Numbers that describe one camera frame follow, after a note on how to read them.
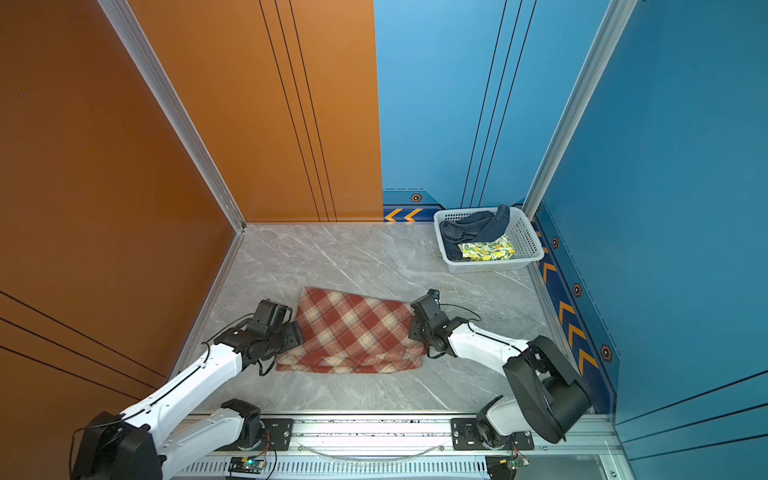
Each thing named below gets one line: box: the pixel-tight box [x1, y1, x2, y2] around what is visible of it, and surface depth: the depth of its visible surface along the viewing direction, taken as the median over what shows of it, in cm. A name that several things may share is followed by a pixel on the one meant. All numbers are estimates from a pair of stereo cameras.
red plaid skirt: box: [276, 286, 427, 374], surface depth 90 cm
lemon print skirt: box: [457, 235, 516, 261], surface depth 105 cm
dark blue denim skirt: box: [439, 204, 510, 261], surface depth 105 cm
